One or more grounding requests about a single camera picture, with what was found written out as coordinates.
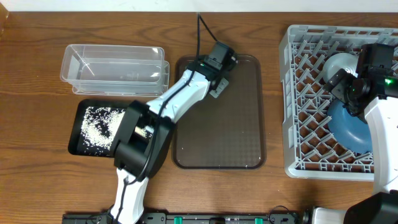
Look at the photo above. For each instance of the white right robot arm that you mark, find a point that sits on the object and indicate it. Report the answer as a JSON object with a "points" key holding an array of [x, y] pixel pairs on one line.
{"points": [[375, 97]]}

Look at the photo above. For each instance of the brown serving tray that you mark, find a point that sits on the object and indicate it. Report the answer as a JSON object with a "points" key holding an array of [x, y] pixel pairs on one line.
{"points": [[226, 132]]}

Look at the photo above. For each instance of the dark blue bowl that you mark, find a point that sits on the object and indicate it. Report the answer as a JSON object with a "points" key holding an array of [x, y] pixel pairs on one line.
{"points": [[349, 131]]}

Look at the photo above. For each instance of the grey dishwasher rack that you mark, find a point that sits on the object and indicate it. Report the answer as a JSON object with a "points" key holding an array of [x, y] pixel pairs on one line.
{"points": [[310, 150]]}

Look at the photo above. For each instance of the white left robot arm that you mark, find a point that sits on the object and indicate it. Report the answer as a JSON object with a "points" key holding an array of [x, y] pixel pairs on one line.
{"points": [[143, 138]]}

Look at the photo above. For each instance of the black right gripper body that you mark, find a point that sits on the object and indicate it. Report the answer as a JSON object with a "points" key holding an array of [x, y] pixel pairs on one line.
{"points": [[342, 83]]}

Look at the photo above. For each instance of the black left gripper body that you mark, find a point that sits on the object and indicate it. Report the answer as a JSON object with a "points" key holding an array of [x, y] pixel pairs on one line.
{"points": [[221, 86]]}

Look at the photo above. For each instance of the white rice pile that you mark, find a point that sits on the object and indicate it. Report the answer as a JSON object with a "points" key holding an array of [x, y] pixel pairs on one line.
{"points": [[98, 129]]}

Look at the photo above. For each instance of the green bowl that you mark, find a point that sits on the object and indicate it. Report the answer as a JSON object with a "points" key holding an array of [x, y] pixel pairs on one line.
{"points": [[338, 61]]}

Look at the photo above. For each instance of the clear plastic bin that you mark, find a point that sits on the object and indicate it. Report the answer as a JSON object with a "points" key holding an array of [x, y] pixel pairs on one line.
{"points": [[115, 70]]}

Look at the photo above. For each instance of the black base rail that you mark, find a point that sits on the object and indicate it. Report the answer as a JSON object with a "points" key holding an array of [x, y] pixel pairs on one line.
{"points": [[163, 218]]}

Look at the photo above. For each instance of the black waste tray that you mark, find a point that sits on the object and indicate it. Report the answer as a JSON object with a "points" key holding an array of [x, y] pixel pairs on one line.
{"points": [[82, 106]]}

